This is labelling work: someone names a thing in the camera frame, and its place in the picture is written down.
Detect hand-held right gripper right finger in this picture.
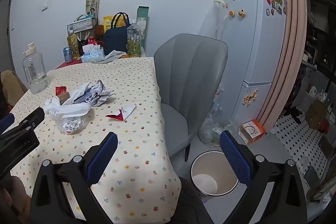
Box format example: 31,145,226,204
219,130,308,224

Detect cluster of fridge magnets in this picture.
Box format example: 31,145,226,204
265,0,287,16

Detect front-load washing machine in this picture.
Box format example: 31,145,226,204
291,74,307,109

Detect brown cardboard box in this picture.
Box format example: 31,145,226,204
304,99,328,130

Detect brown cloth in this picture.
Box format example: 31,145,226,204
0,70,28,107

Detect brown doormat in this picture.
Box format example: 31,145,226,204
317,134,334,154

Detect blue tissue pack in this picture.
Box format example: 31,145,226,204
80,45,106,63

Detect large clear water jug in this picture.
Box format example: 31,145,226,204
22,43,51,95

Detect black wire basket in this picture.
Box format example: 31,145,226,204
67,18,96,36

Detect pink curtain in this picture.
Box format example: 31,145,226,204
255,0,308,130

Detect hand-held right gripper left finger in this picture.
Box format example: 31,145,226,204
29,132,118,224

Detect red cloth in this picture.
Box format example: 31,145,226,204
54,58,82,71

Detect small brown packet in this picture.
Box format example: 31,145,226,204
56,93,70,104

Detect brown straw broom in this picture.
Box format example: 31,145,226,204
305,176,336,204

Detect orange dragon fridge magnet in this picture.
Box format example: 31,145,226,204
243,89,258,107

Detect silver foil wrapper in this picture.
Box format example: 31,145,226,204
71,80,116,107

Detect person's left hand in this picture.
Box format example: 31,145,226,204
0,175,32,218

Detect clear bag of bottles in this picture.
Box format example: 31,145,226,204
198,112,238,147

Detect red and white torn wrapper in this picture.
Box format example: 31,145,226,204
105,104,138,122

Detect blue drink can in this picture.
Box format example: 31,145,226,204
63,46,74,63

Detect black utensil holder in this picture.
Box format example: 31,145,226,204
78,32,91,54

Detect red bag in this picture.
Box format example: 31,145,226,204
319,118,330,134

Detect yellow tea bottle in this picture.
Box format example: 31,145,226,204
67,33,81,59

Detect grey upholstered chair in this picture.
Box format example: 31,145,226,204
153,33,228,162

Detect loose papers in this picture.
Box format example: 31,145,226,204
93,50,127,64

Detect person's leg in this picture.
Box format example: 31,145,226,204
178,176,212,224

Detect orange and white cardboard box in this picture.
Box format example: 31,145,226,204
240,119,266,145

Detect white hanging mesh bag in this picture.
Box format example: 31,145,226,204
204,0,228,41

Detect floral tablecloth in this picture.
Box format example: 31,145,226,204
10,57,182,224

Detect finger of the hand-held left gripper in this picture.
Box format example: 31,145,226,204
18,107,46,133
0,112,15,134

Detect red container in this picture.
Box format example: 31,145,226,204
88,37,102,50

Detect black cloth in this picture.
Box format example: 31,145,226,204
288,107,303,124

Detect white hanging tote bag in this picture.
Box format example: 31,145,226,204
81,0,102,21

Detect tall green box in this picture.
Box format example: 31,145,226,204
136,6,150,50

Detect white refrigerator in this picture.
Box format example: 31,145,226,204
216,0,287,128

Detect white round waste bin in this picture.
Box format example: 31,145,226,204
190,151,240,199

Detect yellow snack bag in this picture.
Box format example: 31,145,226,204
103,15,127,33

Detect navy lunch bag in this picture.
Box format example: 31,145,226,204
102,12,131,55

